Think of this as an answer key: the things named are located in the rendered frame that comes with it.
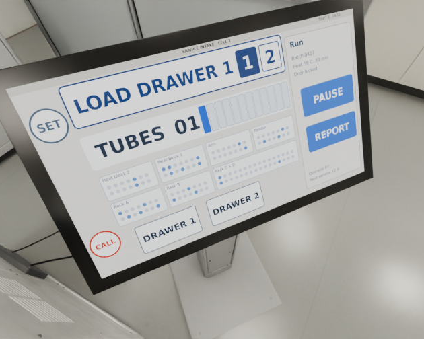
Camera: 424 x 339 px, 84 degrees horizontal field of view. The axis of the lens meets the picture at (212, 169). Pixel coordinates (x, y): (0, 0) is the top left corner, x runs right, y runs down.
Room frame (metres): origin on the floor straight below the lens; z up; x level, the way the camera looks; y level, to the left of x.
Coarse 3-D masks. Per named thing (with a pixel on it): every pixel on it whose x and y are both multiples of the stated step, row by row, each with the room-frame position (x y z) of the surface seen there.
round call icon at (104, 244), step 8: (96, 232) 0.11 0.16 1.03; (104, 232) 0.11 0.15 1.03; (112, 232) 0.12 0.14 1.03; (88, 240) 0.10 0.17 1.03; (96, 240) 0.11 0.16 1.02; (104, 240) 0.11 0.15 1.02; (112, 240) 0.11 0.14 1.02; (120, 240) 0.11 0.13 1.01; (88, 248) 0.10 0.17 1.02; (96, 248) 0.10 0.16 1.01; (104, 248) 0.10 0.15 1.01; (112, 248) 0.10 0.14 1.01; (120, 248) 0.10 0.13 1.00; (96, 256) 0.09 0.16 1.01; (104, 256) 0.09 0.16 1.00; (112, 256) 0.09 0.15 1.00
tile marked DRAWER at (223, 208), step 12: (228, 192) 0.18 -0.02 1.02; (240, 192) 0.18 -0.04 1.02; (252, 192) 0.18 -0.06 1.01; (216, 204) 0.16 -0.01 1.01; (228, 204) 0.16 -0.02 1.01; (240, 204) 0.16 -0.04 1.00; (252, 204) 0.17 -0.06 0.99; (264, 204) 0.17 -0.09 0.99; (216, 216) 0.15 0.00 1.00; (228, 216) 0.15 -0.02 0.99
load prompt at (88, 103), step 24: (240, 48) 0.32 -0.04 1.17; (264, 48) 0.33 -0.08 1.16; (120, 72) 0.26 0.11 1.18; (144, 72) 0.27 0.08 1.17; (168, 72) 0.28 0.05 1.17; (192, 72) 0.28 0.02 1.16; (216, 72) 0.29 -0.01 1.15; (240, 72) 0.30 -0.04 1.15; (264, 72) 0.30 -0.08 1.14; (72, 96) 0.23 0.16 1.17; (96, 96) 0.24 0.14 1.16; (120, 96) 0.24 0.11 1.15; (144, 96) 0.25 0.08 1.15; (168, 96) 0.25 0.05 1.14; (192, 96) 0.26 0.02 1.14; (72, 120) 0.21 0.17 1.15; (96, 120) 0.22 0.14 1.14
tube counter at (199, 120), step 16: (240, 96) 0.27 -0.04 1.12; (256, 96) 0.28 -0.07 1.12; (272, 96) 0.29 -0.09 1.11; (288, 96) 0.29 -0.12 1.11; (176, 112) 0.24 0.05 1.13; (192, 112) 0.25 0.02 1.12; (208, 112) 0.25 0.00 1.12; (224, 112) 0.26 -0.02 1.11; (240, 112) 0.26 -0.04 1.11; (256, 112) 0.26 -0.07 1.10; (272, 112) 0.27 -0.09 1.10; (176, 128) 0.23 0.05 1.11; (192, 128) 0.23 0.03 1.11; (208, 128) 0.24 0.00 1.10; (224, 128) 0.24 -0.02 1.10
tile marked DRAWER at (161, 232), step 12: (168, 216) 0.14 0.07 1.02; (180, 216) 0.14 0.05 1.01; (192, 216) 0.14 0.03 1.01; (144, 228) 0.12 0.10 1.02; (156, 228) 0.12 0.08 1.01; (168, 228) 0.13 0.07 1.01; (180, 228) 0.13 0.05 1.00; (192, 228) 0.13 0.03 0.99; (144, 240) 0.11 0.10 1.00; (156, 240) 0.11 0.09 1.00; (168, 240) 0.11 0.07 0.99; (144, 252) 0.10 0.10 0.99
